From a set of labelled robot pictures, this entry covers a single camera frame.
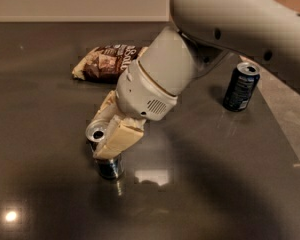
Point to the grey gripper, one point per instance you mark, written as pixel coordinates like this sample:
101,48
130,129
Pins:
142,91

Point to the silver redbull can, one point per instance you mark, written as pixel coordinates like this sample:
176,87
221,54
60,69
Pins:
110,169

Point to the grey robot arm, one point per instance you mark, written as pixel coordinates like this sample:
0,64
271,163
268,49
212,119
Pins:
263,31

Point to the dark blue soda can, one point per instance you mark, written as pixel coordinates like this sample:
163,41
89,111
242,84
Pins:
243,81

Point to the brown white snack bag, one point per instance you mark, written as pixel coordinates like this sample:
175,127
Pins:
105,64

